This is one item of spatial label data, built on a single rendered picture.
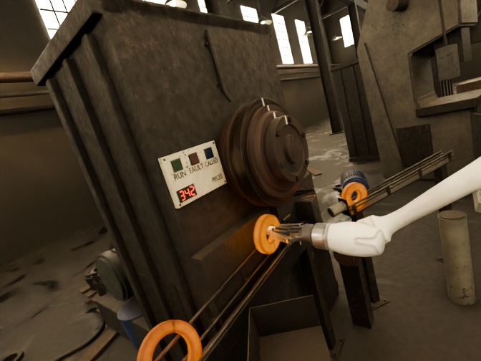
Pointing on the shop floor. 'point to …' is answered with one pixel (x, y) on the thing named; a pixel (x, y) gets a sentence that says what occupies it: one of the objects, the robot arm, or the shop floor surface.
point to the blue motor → (353, 179)
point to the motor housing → (356, 289)
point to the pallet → (96, 286)
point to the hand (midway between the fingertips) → (267, 230)
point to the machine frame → (136, 210)
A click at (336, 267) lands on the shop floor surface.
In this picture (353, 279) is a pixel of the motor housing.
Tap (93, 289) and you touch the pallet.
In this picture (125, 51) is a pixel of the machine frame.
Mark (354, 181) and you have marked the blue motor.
